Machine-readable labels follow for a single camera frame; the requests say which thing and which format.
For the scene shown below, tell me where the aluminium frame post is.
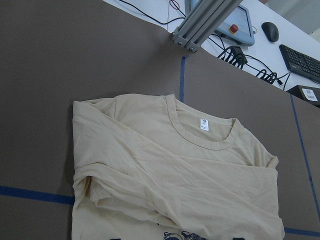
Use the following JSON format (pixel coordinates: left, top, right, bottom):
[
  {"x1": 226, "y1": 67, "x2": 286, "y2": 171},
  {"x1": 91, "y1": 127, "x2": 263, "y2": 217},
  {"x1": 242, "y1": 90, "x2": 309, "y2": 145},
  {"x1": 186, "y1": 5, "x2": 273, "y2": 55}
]
[{"x1": 172, "y1": 0, "x2": 241, "y2": 53}]

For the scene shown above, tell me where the black keyboard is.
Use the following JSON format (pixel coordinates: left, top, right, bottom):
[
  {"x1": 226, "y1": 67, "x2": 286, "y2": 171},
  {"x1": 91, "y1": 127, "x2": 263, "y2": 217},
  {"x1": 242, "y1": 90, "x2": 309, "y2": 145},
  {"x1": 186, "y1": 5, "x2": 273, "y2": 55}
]
[{"x1": 279, "y1": 44, "x2": 320, "y2": 84}]

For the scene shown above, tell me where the black box with label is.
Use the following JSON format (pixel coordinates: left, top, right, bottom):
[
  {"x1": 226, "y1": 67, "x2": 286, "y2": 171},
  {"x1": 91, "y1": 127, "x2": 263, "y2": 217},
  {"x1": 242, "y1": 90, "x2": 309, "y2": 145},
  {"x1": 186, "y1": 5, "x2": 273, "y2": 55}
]
[{"x1": 286, "y1": 85, "x2": 320, "y2": 108}]

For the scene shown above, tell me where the black computer mouse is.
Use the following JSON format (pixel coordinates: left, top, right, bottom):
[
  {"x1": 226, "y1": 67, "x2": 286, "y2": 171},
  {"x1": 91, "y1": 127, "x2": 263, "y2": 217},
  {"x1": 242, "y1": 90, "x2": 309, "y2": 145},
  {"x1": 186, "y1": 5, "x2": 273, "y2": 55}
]
[{"x1": 261, "y1": 22, "x2": 279, "y2": 43}]

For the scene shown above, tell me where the cream long-sleeve graphic shirt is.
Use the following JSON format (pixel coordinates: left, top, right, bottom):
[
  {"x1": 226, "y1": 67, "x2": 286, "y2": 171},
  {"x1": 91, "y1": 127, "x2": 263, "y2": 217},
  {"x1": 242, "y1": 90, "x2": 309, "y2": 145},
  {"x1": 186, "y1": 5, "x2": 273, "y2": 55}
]
[{"x1": 71, "y1": 94, "x2": 285, "y2": 240}]

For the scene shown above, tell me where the black cable bundle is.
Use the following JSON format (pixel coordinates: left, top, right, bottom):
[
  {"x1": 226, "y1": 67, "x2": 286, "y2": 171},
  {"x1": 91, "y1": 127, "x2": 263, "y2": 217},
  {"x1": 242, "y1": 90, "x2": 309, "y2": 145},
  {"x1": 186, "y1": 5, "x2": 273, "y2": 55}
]
[{"x1": 217, "y1": 44, "x2": 292, "y2": 90}]

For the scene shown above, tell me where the blue teach pendant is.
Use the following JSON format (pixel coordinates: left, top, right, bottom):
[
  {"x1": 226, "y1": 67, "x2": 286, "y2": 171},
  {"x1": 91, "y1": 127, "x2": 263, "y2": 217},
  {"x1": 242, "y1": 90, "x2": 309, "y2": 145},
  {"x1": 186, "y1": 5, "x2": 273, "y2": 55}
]
[{"x1": 184, "y1": 0, "x2": 256, "y2": 48}]

